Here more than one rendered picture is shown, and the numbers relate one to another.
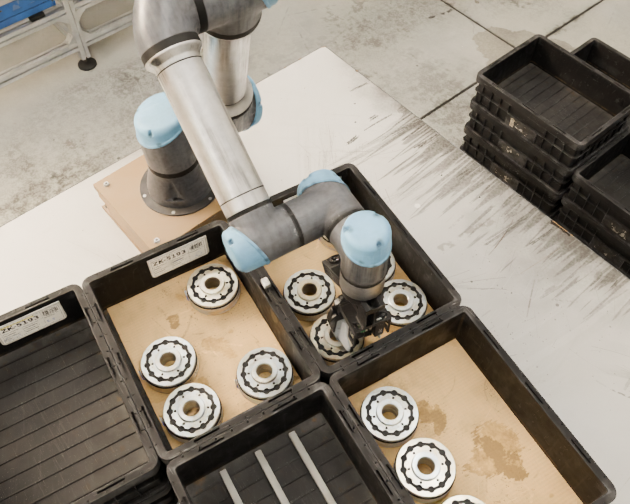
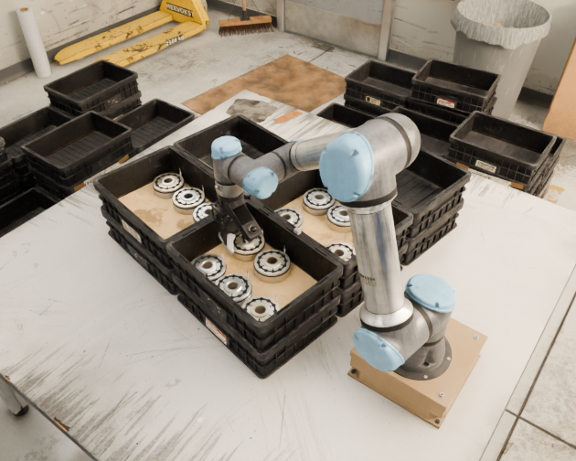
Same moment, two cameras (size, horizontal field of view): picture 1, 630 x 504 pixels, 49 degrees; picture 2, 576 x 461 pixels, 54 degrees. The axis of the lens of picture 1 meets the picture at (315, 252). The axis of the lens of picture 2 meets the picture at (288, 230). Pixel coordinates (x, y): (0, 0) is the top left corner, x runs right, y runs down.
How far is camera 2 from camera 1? 1.82 m
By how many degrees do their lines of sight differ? 82
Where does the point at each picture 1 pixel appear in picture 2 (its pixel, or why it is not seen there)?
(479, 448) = (158, 217)
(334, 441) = not seen: hidden behind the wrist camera
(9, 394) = (423, 198)
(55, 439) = not seen: hidden behind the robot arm
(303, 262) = (283, 291)
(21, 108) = not seen: outside the picture
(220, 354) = (317, 231)
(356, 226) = (232, 141)
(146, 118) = (439, 282)
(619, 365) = (49, 317)
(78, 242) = (475, 326)
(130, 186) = (454, 338)
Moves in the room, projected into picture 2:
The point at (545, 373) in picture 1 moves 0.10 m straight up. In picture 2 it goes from (105, 303) to (98, 280)
